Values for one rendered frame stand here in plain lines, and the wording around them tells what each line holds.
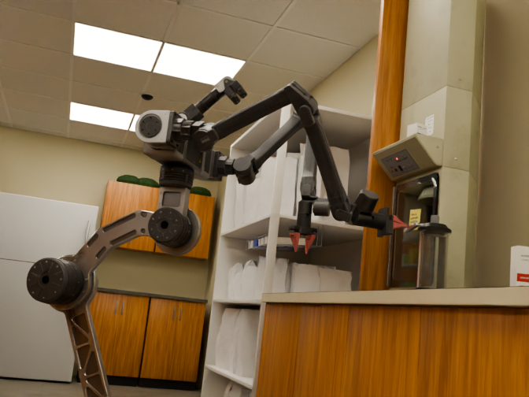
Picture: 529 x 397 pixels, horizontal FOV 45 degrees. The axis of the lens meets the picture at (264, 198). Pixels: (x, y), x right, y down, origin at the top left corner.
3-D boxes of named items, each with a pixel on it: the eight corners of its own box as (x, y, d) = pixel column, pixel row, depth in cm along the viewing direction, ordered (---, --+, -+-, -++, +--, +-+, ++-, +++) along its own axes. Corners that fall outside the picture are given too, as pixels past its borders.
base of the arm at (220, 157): (218, 181, 277) (221, 155, 280) (235, 182, 275) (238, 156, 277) (212, 176, 269) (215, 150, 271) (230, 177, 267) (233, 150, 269)
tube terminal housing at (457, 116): (444, 307, 250) (453, 122, 264) (497, 309, 219) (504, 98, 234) (388, 300, 243) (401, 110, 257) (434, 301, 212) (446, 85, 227)
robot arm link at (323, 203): (305, 196, 262) (302, 183, 255) (333, 197, 259) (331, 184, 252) (301, 220, 255) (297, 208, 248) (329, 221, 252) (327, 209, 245)
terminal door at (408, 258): (389, 287, 243) (396, 186, 250) (433, 286, 214) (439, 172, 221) (387, 287, 242) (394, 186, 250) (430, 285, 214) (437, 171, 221)
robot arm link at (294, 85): (302, 72, 211) (296, 78, 203) (321, 107, 214) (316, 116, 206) (197, 128, 230) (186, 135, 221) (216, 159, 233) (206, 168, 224)
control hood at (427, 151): (396, 182, 252) (397, 157, 254) (442, 165, 221) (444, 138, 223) (370, 177, 248) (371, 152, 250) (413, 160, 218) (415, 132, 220)
